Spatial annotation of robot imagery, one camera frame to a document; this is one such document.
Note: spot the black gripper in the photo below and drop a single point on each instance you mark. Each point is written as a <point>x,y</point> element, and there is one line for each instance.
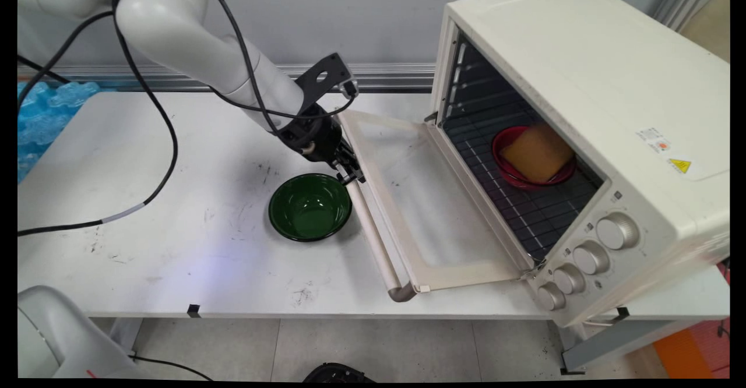
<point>312,134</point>

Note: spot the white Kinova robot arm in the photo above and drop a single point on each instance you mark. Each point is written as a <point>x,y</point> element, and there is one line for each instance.
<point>175,27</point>

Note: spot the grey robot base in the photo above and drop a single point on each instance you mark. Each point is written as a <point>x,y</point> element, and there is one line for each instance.
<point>58,335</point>

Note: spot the dark green bowl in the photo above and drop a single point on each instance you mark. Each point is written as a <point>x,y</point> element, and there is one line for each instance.
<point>309,207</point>

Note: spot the red plate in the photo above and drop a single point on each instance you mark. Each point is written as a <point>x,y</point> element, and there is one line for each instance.
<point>506,169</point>

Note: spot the slice of bread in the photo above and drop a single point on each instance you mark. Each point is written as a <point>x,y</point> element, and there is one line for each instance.
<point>537,152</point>

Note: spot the black round floor object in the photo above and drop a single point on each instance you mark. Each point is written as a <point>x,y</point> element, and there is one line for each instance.
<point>338,373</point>

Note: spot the black tape marker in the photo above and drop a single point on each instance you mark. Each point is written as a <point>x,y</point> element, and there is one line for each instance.
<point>193,311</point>

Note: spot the small silver oven knob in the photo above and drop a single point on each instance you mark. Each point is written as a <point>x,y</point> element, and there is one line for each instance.
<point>568,279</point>
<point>550,296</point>

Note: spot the white toaster oven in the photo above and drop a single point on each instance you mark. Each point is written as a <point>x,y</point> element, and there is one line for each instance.
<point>583,67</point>

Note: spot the medium silver oven knob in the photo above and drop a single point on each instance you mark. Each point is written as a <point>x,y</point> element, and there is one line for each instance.
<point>590,258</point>

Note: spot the large silver oven knob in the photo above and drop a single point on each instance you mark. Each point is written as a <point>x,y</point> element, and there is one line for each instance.
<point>616,232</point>

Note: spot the white label sticker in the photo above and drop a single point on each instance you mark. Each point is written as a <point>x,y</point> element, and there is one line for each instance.
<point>653,140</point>

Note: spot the blue bubble wrap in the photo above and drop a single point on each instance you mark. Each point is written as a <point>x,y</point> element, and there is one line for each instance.
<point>44,120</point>

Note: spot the black table clamp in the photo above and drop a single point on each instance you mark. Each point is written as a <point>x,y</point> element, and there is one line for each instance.
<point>619,315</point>

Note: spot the orange floor mat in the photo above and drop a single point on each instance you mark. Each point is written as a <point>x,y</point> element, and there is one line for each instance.
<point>690,350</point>

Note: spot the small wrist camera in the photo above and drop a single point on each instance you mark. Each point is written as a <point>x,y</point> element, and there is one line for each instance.
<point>348,88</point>

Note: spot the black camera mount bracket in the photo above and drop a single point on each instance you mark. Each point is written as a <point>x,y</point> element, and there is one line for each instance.
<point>312,88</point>

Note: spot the aluminium rail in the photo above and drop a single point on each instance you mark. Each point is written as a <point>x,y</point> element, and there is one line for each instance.
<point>384,76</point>

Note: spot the aluminium corner post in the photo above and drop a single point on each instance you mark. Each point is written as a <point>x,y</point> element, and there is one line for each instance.
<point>682,0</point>

